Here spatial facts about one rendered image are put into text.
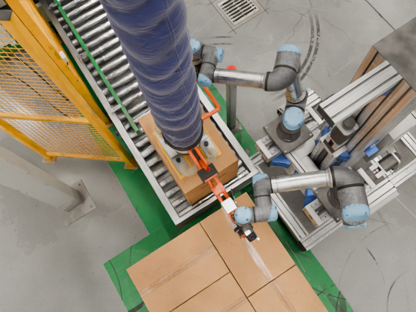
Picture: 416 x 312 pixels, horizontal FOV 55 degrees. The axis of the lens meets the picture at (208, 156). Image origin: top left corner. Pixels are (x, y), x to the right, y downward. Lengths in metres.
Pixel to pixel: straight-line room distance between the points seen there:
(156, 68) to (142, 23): 0.25
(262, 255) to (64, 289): 1.68
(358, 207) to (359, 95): 0.51
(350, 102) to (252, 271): 1.61
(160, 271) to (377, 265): 1.74
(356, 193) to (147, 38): 1.10
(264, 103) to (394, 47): 2.17
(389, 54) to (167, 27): 0.87
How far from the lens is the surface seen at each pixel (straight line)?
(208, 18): 4.20
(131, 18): 1.15
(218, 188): 2.19
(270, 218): 1.85
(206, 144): 2.36
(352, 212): 1.83
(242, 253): 2.85
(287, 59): 2.02
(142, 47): 1.26
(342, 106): 1.54
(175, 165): 2.36
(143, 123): 2.69
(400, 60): 1.70
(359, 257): 3.55
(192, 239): 2.87
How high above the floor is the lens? 3.39
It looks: 73 degrees down
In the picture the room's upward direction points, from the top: 10 degrees counter-clockwise
